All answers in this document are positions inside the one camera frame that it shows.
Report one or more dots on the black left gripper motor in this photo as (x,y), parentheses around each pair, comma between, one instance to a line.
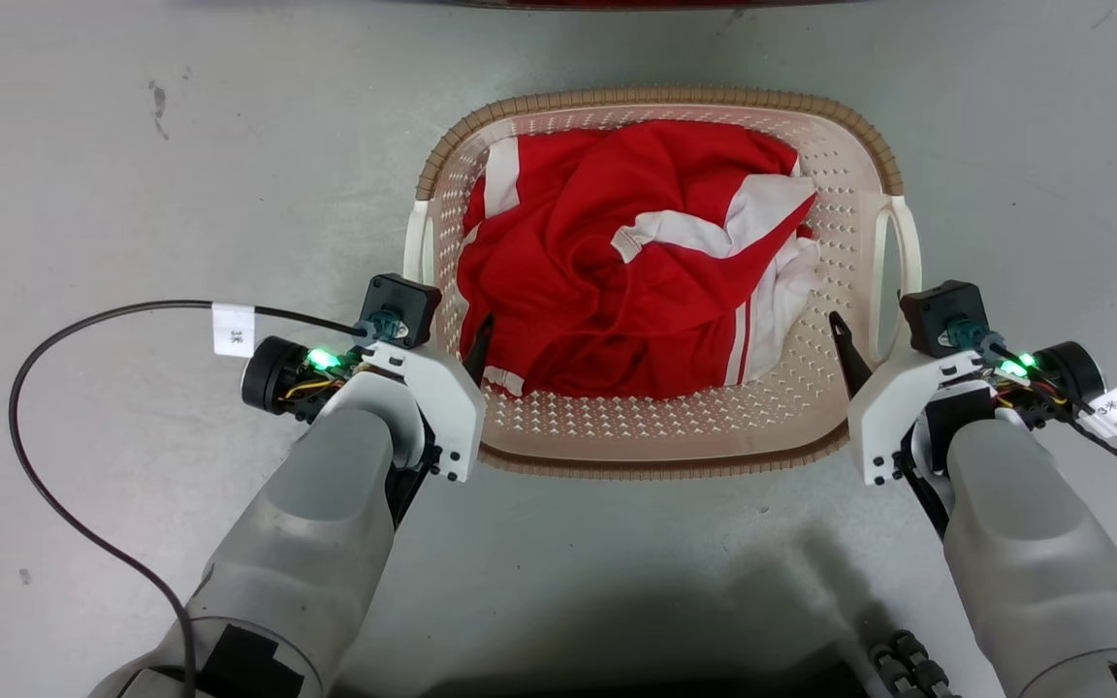
(272,376)

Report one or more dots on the beige plastic laundry basket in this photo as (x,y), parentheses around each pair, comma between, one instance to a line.
(791,417)

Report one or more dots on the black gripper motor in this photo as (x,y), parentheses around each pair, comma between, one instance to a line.
(272,376)
(1063,373)

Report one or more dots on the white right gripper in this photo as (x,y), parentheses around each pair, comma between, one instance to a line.
(888,407)

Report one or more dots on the black right gripper motor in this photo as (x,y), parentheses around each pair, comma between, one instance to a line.
(1063,373)

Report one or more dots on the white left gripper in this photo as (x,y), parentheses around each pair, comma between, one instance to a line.
(442,397)

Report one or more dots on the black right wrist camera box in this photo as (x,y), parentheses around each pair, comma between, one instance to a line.
(941,312)

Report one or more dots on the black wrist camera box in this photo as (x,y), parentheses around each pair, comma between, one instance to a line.
(941,312)
(401,302)

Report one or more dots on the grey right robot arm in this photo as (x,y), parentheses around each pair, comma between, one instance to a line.
(1034,562)

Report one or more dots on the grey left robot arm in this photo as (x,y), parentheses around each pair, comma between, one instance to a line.
(306,553)

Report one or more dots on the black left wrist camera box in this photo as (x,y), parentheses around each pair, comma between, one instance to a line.
(401,302)

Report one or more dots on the red and white garment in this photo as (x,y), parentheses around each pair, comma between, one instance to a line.
(597,291)

